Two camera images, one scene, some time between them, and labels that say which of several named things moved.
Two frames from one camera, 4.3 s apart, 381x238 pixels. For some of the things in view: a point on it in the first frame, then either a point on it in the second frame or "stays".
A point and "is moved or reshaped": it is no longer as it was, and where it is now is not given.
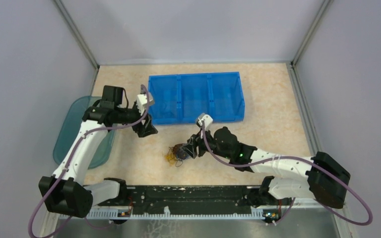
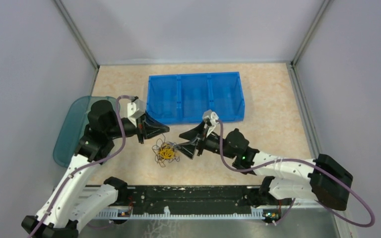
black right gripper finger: [189, 148] -> [190, 134]
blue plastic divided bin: [179, 98] stays
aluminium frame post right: [326, 5] stays
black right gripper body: [200, 140] stays
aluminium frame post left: [78, 33] stays
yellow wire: [170, 157] -> [166, 151]
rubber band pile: [182, 154] -> [175, 144]
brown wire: [172, 154] is moved or reshaped
